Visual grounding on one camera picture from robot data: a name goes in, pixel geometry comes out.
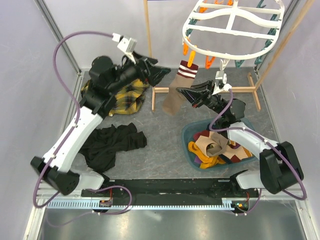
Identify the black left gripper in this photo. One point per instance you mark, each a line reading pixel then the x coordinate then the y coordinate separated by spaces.
pixel 155 74

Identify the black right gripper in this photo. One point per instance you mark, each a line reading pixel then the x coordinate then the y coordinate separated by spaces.
pixel 200 96

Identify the beige maroon white-striped sock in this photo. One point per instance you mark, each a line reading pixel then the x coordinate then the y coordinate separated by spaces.
pixel 184 79
pixel 218 145

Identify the maroon beige striped sock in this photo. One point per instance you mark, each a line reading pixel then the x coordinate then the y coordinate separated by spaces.
pixel 234 153
pixel 204 133
pixel 203 142

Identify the white oval clip hanger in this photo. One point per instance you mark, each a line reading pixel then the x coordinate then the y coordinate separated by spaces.
pixel 267 18

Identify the maroon purple striped sock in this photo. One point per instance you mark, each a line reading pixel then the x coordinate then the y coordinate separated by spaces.
pixel 197 160

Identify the mustard yellow sock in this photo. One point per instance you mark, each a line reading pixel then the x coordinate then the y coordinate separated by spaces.
pixel 192 147
pixel 208 162

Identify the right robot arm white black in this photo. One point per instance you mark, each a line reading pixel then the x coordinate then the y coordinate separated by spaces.
pixel 279 167

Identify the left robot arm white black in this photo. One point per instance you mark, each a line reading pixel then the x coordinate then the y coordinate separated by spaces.
pixel 106 80

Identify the teal plastic tub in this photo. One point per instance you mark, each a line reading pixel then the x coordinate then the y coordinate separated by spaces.
pixel 187 136

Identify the yellow plaid shirt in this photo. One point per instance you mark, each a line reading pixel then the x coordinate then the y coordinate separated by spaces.
pixel 128 100

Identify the black garment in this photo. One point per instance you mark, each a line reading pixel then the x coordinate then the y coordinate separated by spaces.
pixel 100 148

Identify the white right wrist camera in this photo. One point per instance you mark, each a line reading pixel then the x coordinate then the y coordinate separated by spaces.
pixel 221 84

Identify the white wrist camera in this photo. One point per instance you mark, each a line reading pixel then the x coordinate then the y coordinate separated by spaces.
pixel 126 45
pixel 221 84

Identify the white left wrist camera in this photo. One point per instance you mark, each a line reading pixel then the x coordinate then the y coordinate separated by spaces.
pixel 126 45

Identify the white slotted cable duct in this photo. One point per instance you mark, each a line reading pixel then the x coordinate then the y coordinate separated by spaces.
pixel 90 204

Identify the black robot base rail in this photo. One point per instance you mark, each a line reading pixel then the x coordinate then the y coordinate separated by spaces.
pixel 174 191

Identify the aluminium corner post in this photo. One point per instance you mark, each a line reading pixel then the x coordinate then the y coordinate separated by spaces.
pixel 44 9

